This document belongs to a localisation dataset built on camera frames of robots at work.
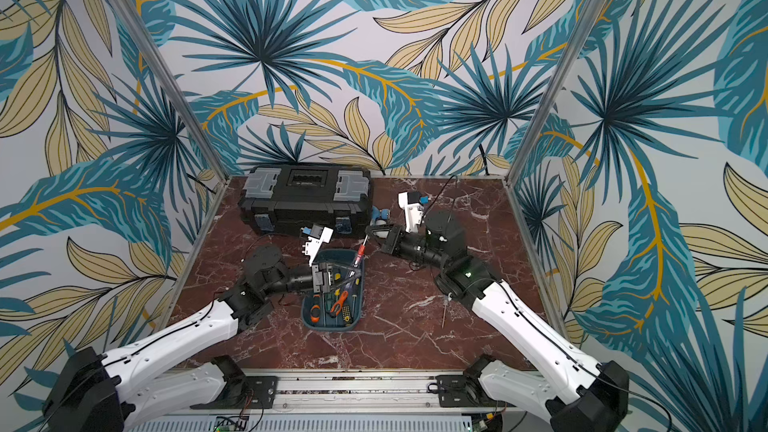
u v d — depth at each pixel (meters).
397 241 0.58
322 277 0.60
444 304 0.88
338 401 0.73
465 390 0.65
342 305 0.84
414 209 0.62
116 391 0.39
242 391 0.67
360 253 0.65
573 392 0.39
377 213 1.06
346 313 0.84
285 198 0.91
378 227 0.64
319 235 0.64
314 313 0.84
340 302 0.85
